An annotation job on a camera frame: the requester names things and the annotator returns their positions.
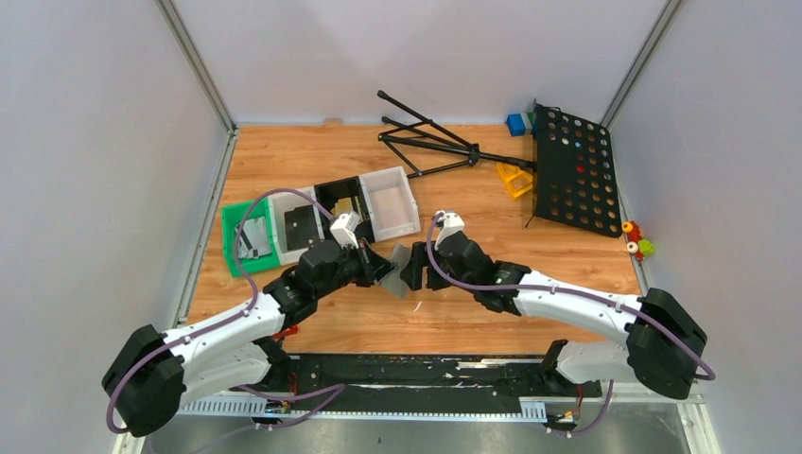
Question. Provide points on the silver cards in bin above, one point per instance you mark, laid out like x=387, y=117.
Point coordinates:
x=254, y=241

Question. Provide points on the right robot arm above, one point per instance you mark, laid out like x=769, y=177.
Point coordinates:
x=649, y=338

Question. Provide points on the red toy window block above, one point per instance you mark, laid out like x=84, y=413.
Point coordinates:
x=286, y=332

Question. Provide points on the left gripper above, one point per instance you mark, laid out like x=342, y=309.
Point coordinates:
x=372, y=263

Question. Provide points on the black card in bin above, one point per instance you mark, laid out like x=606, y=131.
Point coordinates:
x=301, y=227

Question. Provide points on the green plastic bin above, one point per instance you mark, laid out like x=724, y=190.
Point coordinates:
x=231, y=222

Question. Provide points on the white bin with black card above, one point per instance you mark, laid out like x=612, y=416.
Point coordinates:
x=277, y=205

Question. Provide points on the colourful toy figure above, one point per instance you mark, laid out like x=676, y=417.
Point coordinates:
x=637, y=244

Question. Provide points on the white empty bin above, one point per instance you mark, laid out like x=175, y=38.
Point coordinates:
x=392, y=208

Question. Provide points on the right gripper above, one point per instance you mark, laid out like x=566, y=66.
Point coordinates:
x=413, y=273

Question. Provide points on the black perforated tray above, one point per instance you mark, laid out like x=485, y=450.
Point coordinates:
x=575, y=172

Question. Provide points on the black plastic bin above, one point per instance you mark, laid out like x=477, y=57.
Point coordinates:
x=347, y=195

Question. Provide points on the grey card holder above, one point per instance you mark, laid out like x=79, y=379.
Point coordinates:
x=392, y=282

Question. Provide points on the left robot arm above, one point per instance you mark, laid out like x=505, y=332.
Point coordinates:
x=155, y=373

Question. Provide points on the blue toy block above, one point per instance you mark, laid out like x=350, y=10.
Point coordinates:
x=520, y=124

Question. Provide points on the yellow toy frame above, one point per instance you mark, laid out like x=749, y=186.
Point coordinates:
x=517, y=182

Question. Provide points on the black folding stand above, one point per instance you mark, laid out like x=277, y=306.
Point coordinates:
x=427, y=134

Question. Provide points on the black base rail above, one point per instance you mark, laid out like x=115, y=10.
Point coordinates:
x=421, y=384

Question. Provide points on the gold cards in bin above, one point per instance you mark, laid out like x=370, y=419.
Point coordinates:
x=343, y=205

